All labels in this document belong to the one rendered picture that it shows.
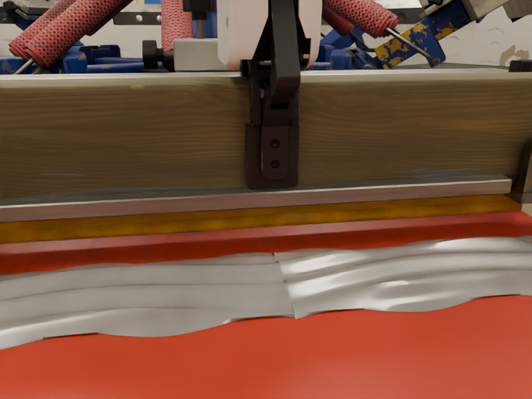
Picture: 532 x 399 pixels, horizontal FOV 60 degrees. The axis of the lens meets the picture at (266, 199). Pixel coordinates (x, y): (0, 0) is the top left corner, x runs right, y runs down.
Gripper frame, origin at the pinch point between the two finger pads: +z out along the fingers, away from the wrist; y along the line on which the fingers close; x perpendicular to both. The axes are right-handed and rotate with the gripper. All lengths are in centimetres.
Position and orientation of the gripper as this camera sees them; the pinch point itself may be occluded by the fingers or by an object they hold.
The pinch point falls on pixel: (267, 148)
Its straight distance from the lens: 30.1
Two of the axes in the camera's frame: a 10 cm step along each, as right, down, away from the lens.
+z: 0.0, 9.4, 3.5
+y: 1.6, 3.4, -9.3
